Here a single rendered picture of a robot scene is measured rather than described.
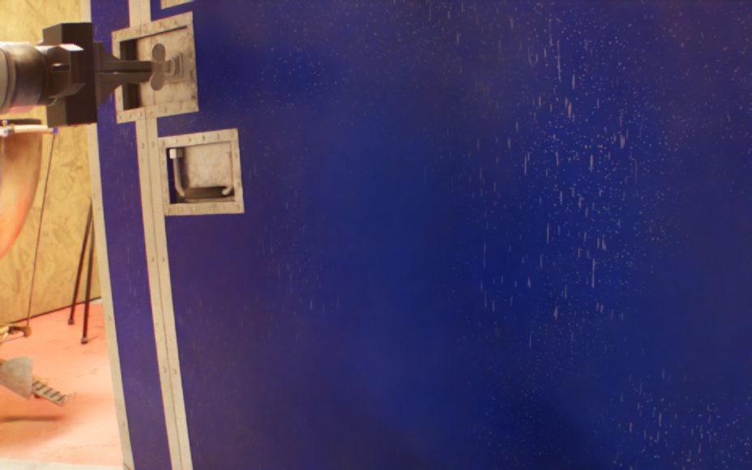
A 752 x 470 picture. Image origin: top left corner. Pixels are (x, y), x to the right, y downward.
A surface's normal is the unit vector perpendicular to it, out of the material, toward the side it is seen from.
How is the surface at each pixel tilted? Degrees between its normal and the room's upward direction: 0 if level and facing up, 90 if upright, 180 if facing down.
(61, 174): 90
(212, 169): 90
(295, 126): 90
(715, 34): 90
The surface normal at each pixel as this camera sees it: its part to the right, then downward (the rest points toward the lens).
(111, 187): -0.64, 0.11
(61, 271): 0.95, -0.05
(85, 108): 0.76, 0.00
